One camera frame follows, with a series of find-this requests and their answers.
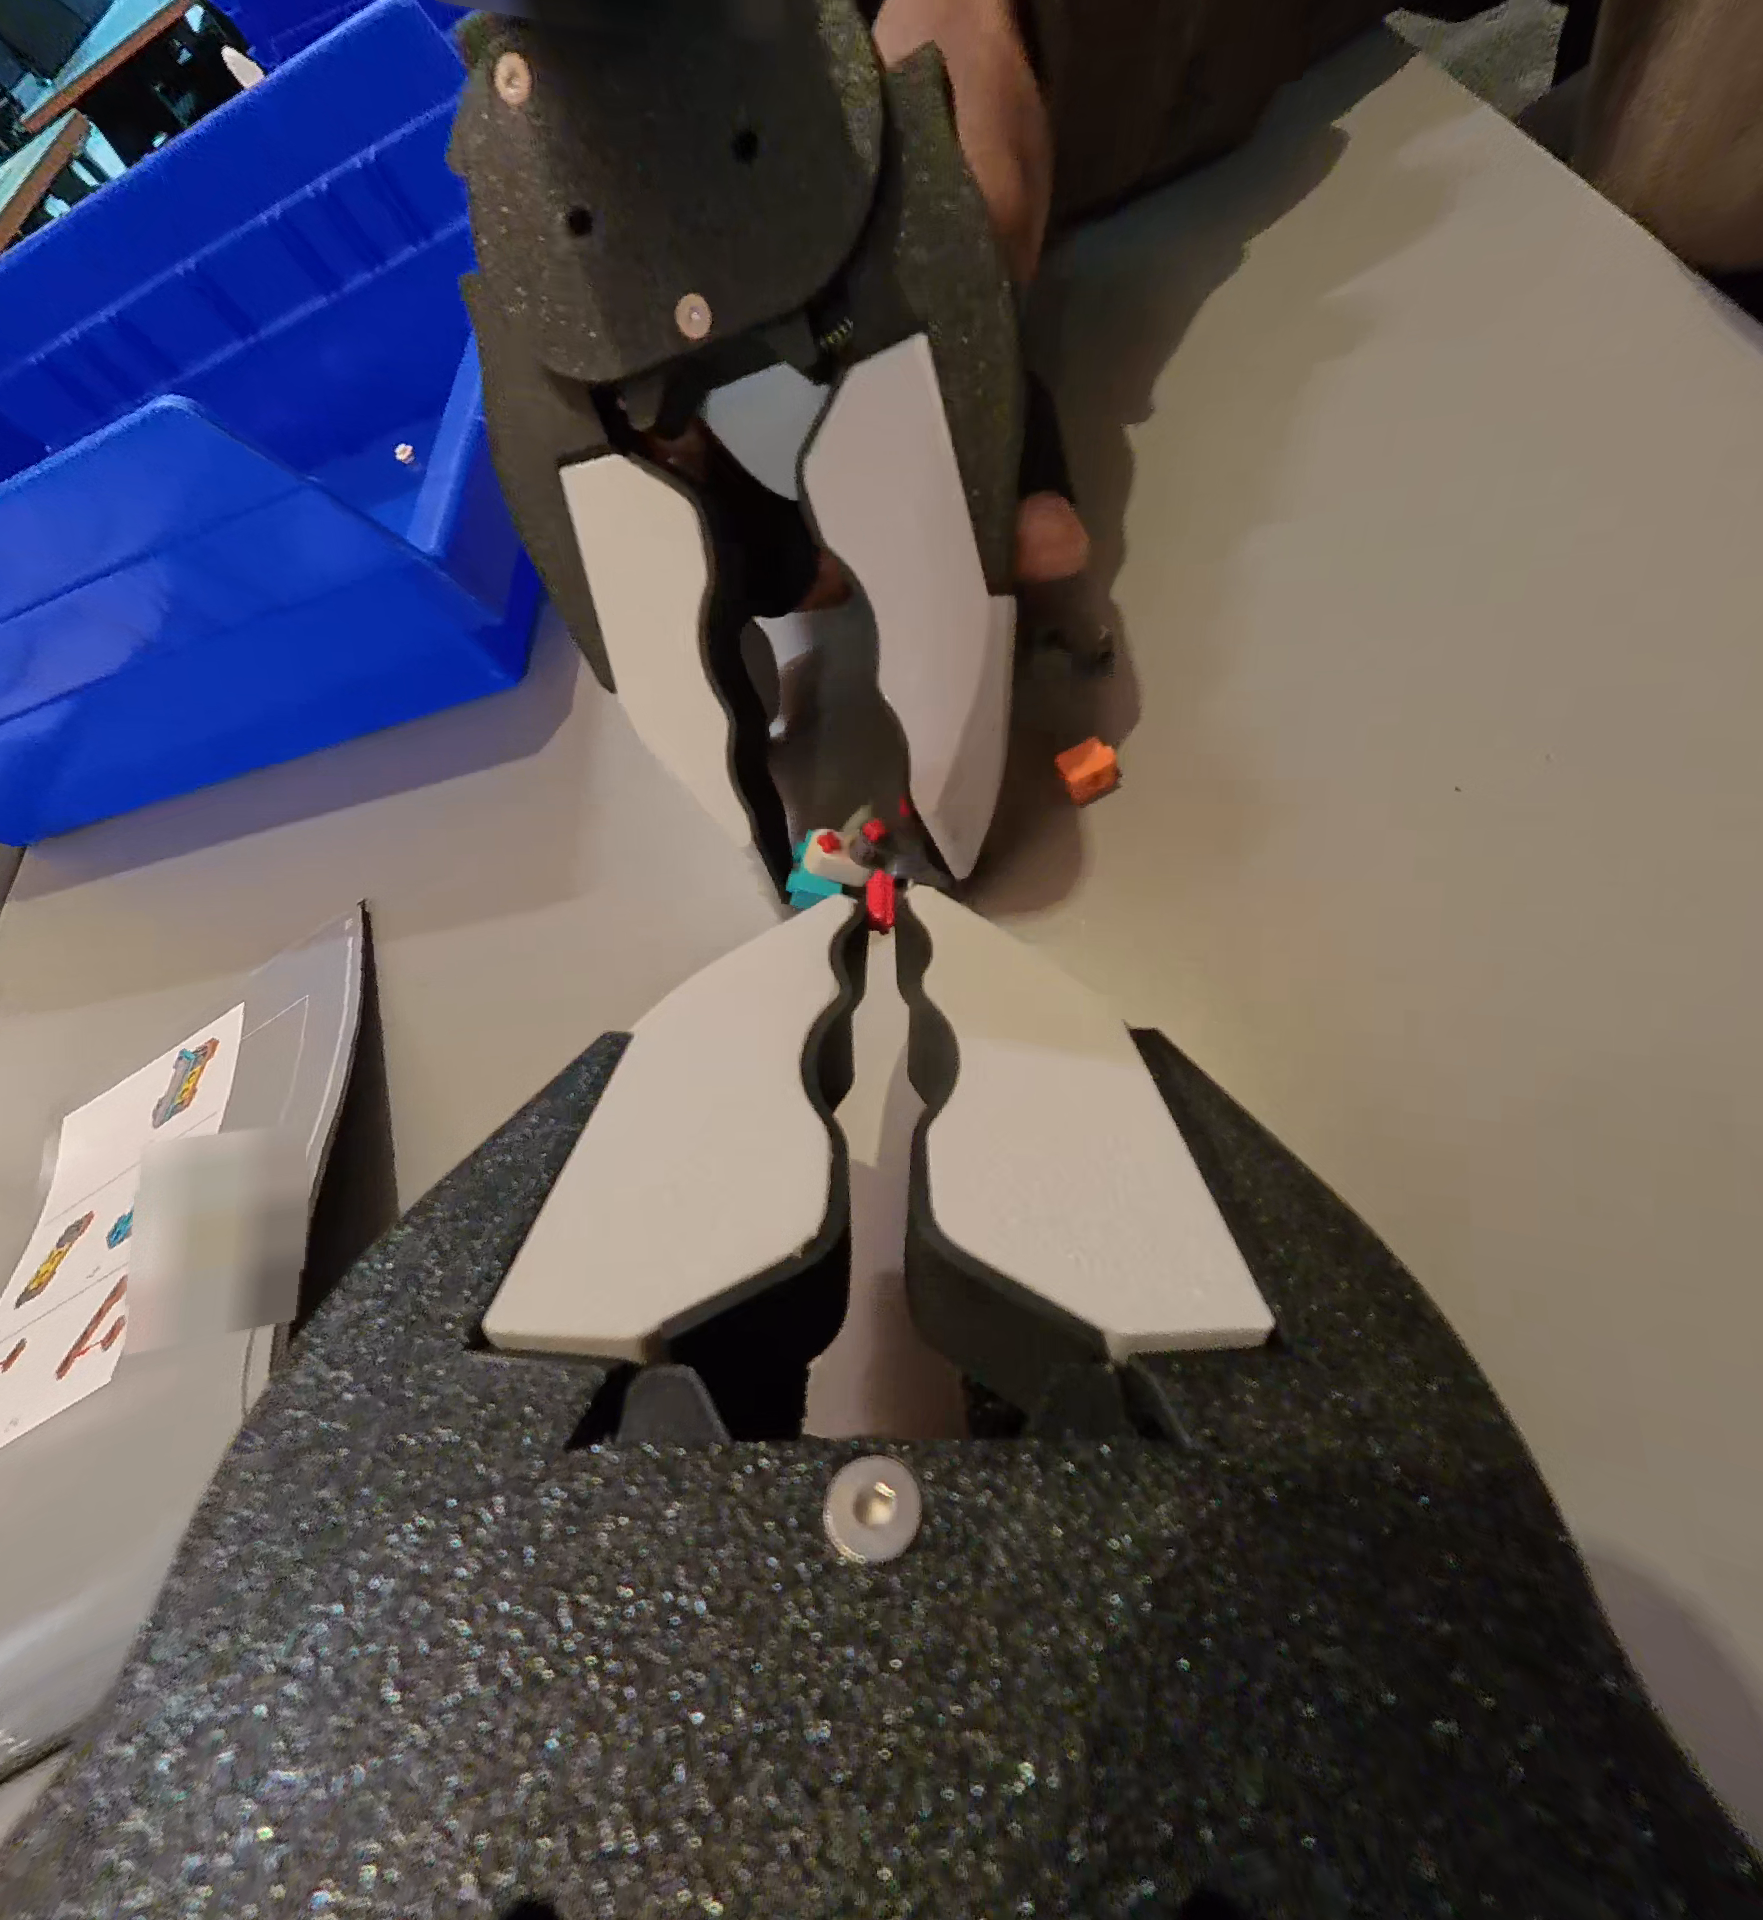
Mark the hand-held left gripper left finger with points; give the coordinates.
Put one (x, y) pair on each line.
(671, 1184)

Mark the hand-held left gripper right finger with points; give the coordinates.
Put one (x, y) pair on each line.
(1091, 1184)

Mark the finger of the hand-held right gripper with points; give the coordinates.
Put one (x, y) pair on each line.
(927, 569)
(642, 599)

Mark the small toy brick assembly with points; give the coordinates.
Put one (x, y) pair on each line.
(821, 869)

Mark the red toy pin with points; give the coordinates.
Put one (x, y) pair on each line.
(883, 899)

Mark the person's right hand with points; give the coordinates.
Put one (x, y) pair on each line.
(994, 105)

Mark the small orange toy brick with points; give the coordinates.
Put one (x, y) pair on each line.
(1087, 769)

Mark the grey instruction booklet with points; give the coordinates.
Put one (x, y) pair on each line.
(312, 1020)

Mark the blue plastic bin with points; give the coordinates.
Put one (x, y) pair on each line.
(297, 22)
(145, 599)

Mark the long brown table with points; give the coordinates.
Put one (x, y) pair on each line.
(10, 179)

